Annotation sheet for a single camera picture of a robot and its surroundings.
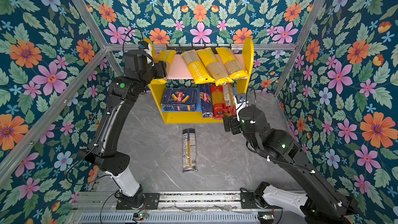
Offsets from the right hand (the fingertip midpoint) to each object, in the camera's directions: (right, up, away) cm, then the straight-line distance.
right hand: (235, 111), depth 62 cm
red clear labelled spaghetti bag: (+1, +3, +26) cm, 26 cm away
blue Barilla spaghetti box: (-13, +11, +35) cm, 39 cm away
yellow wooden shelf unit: (-19, +15, +48) cm, 54 cm away
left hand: (-32, +23, +4) cm, 40 cm away
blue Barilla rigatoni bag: (-29, +7, +28) cm, 41 cm away
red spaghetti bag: (-6, +6, +31) cm, 32 cm away
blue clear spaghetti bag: (-23, -29, +21) cm, 43 cm away
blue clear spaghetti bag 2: (-21, -24, +26) cm, 41 cm away
